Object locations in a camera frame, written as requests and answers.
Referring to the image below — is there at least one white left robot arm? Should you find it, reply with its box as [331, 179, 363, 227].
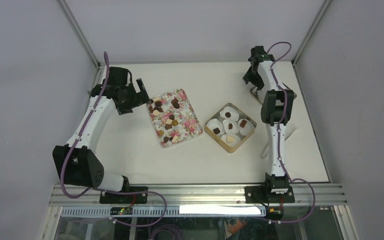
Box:
[52, 66, 150, 203]

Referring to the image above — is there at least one dark square chocolate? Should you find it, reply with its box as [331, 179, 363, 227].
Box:
[212, 127, 221, 135]

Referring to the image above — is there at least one white rectangular chocolate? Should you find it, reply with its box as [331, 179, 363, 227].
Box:
[170, 135, 179, 144]

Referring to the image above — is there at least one white dome chocolate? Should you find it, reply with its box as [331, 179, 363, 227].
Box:
[226, 135, 235, 143]

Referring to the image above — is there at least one floral rectangular tray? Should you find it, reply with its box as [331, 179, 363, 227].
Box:
[146, 88, 204, 148]

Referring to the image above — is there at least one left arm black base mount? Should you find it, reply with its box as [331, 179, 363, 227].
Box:
[99, 186, 149, 204]

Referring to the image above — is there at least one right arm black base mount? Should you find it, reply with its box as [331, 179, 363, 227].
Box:
[244, 173, 295, 206]

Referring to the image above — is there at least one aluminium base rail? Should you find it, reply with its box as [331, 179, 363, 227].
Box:
[49, 183, 349, 207]

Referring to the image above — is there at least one caramel square chocolate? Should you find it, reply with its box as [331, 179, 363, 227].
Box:
[157, 130, 164, 137]

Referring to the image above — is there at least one gold square tin box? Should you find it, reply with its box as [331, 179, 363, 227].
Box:
[204, 102, 257, 154]

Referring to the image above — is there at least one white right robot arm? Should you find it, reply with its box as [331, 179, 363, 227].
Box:
[242, 45, 295, 203]

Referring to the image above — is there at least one silver square tin lid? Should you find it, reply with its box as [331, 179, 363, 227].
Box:
[249, 83, 298, 106]

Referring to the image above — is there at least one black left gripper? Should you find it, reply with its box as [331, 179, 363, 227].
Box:
[117, 78, 150, 115]

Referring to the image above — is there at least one white square chocolate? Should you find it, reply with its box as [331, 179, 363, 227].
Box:
[165, 119, 173, 125]

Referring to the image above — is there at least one white slotted cable duct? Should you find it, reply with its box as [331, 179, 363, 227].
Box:
[61, 205, 266, 218]

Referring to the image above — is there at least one dark heart chocolate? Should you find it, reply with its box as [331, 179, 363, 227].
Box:
[173, 102, 180, 109]

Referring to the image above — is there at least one dark swirl round chocolate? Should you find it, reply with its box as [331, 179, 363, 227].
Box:
[154, 101, 162, 107]

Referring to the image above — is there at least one white paper cup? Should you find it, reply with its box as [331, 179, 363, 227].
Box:
[220, 134, 241, 148]
[237, 119, 255, 136]
[206, 118, 225, 136]
[222, 119, 239, 135]
[219, 105, 240, 121]

